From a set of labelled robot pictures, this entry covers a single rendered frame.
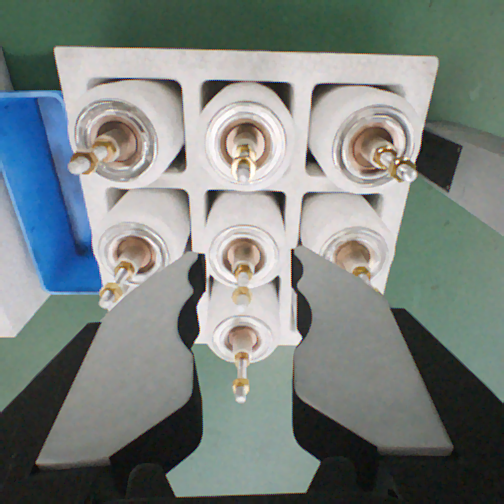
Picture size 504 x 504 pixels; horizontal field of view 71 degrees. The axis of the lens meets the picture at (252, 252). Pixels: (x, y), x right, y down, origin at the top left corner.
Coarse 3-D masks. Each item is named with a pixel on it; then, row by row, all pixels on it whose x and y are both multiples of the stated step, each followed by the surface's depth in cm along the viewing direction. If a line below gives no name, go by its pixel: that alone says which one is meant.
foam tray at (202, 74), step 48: (96, 48) 35; (192, 96) 37; (288, 96) 43; (192, 144) 40; (96, 192) 42; (192, 192) 42; (288, 192) 42; (384, 192) 42; (192, 240) 46; (288, 240) 45; (288, 288) 49; (288, 336) 53
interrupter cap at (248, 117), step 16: (224, 112) 31; (240, 112) 31; (256, 112) 31; (272, 112) 31; (208, 128) 32; (224, 128) 32; (240, 128) 32; (256, 128) 32; (272, 128) 32; (208, 144) 32; (224, 144) 33; (272, 144) 32; (208, 160) 33; (224, 160) 33; (256, 160) 33; (272, 160) 33; (224, 176) 34; (256, 176) 34
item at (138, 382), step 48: (144, 288) 11; (192, 288) 10; (96, 336) 9; (144, 336) 9; (192, 336) 10; (96, 384) 7; (144, 384) 7; (192, 384) 7; (96, 432) 7; (144, 432) 6; (192, 432) 7
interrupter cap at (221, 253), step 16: (240, 224) 37; (224, 240) 37; (240, 240) 37; (256, 240) 37; (272, 240) 37; (224, 256) 38; (256, 256) 38; (272, 256) 38; (224, 272) 39; (256, 272) 39; (272, 272) 39
